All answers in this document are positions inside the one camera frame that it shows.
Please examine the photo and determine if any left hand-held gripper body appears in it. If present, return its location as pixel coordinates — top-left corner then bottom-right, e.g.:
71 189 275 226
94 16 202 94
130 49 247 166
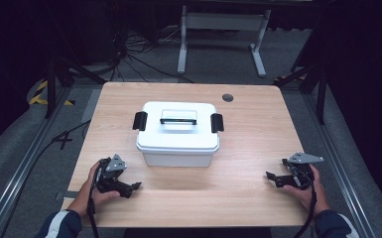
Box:
93 153 131 196

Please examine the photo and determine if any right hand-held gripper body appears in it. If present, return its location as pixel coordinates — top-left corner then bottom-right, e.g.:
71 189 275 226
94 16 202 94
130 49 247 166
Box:
281 152 325 191

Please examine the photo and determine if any person's right hand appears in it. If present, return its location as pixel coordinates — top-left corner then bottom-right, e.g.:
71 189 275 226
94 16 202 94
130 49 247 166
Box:
282 164 331 218

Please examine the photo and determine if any person's left hand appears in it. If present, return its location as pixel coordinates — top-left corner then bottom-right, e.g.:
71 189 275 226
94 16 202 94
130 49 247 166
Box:
66 161 122 218

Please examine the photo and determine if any white plastic storage box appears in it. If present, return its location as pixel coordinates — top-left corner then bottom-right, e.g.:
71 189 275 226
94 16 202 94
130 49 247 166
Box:
141 149 214 169

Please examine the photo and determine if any black box latch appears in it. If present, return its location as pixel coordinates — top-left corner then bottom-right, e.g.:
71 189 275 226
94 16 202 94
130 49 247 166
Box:
132 111 149 132
209 112 225 134

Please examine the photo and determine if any white storage box lid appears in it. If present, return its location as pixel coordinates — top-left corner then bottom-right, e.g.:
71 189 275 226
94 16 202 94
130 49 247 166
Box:
135 100 221 156

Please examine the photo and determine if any black tripod stand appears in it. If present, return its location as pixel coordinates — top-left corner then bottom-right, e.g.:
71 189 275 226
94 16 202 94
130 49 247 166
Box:
44 54 108 120
273 60 329 126

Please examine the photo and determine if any yellow and black floor tape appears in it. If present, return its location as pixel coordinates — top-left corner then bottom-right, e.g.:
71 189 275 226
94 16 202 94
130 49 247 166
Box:
29 79 76 107

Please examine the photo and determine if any right hand-held gripper cable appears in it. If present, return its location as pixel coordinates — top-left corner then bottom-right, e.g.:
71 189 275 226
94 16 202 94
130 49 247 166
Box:
291 164 318 238

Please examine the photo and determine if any hand-held gripper cable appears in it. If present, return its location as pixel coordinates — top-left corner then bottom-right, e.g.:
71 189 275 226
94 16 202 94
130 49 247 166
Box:
291 164 318 238
85 163 101 238

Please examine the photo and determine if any left hand-held gripper cable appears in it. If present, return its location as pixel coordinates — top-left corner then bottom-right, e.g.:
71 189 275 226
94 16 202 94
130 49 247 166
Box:
85 163 101 238

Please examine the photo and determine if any aluminium floor rail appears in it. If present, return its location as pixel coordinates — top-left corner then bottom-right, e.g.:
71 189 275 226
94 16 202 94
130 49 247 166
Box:
302 92 378 238
0 83 73 238

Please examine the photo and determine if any black floor cable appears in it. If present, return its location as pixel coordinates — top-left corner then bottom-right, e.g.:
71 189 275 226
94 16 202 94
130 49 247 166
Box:
0 119 92 238

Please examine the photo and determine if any clear and black lid handle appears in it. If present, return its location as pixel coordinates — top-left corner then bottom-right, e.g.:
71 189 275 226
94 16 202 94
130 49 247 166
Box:
159 109 198 126

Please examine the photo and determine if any bundle of black floor cables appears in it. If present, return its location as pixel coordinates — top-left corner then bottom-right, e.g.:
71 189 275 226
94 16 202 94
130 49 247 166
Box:
107 23 196 84

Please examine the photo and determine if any white metal desk frame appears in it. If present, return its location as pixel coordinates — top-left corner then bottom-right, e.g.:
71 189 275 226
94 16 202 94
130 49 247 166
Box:
176 4 273 79

